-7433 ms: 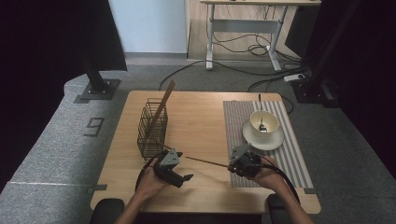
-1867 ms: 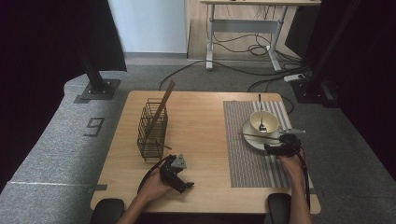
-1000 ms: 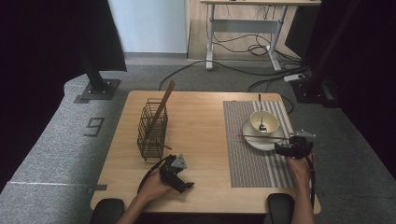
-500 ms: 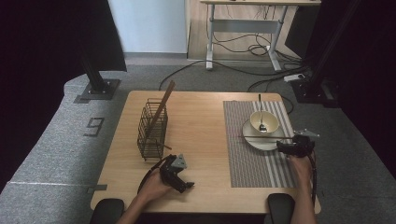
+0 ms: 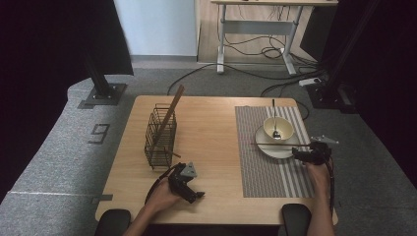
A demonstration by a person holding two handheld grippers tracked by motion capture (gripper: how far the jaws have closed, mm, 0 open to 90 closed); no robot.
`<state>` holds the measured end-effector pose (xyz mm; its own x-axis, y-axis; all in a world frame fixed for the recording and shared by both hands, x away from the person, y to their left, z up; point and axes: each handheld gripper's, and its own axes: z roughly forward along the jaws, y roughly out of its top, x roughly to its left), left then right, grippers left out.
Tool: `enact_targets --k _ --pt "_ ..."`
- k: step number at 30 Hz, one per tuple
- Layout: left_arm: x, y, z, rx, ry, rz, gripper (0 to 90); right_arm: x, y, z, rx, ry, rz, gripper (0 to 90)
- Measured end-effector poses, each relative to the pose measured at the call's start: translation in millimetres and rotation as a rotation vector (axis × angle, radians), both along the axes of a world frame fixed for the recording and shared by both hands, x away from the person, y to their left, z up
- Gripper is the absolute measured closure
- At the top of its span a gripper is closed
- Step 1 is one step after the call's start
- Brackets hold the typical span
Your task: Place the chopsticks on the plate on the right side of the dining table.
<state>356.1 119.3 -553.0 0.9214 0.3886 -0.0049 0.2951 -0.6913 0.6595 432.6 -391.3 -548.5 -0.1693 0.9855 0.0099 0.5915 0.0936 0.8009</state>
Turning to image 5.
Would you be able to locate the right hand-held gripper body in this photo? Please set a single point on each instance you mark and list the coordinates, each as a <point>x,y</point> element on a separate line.
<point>319,152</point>

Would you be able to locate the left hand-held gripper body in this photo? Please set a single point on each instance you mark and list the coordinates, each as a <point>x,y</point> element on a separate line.
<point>182,178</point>

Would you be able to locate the brown wooden chopstick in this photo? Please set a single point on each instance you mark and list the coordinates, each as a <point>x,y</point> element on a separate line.
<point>278,144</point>
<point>173,105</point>

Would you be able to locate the white plate with dark rim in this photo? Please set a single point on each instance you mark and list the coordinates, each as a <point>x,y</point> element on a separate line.
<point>275,152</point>

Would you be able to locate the person's right hand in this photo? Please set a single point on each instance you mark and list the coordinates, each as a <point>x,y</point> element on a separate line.
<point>318,178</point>

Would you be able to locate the person's left hand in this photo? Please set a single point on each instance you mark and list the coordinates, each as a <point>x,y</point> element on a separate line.
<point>162,196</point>

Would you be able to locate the metal spoon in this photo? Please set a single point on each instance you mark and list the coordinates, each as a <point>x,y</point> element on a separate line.
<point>276,133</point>

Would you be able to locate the cream ceramic bowl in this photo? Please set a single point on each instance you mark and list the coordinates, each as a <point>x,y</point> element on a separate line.
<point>285,126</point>

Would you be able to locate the striped woven placemat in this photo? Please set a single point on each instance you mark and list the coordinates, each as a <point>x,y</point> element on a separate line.
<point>262,177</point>

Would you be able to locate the black metal stand base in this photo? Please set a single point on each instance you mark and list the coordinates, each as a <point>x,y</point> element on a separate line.
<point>331,96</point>

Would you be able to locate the black chair armrest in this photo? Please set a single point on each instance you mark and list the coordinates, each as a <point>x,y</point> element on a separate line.
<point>296,219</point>
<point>113,223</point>

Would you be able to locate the white power strip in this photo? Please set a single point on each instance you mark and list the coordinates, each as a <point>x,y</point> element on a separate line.
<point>309,81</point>

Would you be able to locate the grey tape strip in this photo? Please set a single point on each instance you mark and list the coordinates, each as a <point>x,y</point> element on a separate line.
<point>102,198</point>

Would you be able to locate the dark curtain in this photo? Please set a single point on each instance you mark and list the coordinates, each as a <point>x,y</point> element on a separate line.
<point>49,49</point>
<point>393,98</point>

